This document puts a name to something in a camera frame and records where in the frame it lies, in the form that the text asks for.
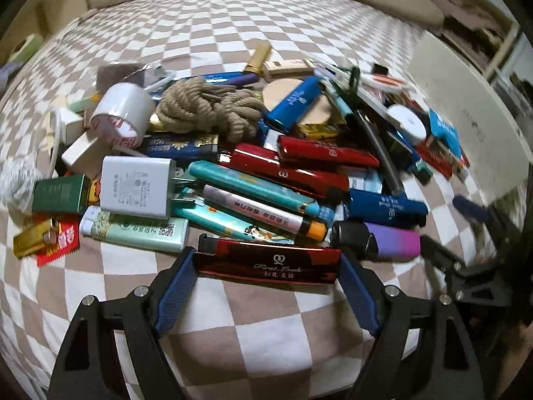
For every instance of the brown fuzzy pouch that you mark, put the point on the brown fuzzy pouch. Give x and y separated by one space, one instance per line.
120 73

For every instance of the metallic blue lighter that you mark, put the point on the metallic blue lighter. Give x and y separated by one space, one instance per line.
387 212

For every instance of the blue foil packet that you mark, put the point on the blue foil packet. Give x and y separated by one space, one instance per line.
443 131

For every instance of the purple black vape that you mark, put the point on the purple black vape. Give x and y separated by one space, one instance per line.
374 239

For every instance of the white storage box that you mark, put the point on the white storage box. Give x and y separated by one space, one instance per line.
458 91

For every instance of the small green box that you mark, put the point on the small green box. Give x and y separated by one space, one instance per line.
58 193

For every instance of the small black box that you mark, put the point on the small black box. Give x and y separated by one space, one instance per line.
379 69

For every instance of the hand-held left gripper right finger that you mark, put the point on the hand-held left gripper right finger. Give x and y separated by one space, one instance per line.
358 296

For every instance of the glossy red lighter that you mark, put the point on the glossy red lighter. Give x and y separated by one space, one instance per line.
266 260

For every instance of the beige usb stick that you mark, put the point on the beige usb stick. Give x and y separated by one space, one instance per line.
287 66

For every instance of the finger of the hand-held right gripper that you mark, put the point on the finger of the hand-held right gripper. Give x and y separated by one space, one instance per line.
470 210
441 254

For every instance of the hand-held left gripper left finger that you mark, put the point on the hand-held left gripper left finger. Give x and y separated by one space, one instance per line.
175 287

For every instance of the clear tape roll red print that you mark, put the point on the clear tape roll red print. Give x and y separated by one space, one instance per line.
120 110

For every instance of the gold rectangular tube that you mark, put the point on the gold rectangular tube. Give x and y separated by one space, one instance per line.
256 56

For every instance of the white usb charger plug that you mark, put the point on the white usb charger plug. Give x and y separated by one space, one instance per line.
135 185

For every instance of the checkered bedsheet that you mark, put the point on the checkered bedsheet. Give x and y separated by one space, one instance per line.
208 16

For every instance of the white tape measure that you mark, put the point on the white tape measure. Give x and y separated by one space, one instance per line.
406 121

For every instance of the red snack wrapper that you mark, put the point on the red snack wrapper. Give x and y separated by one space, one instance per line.
58 243

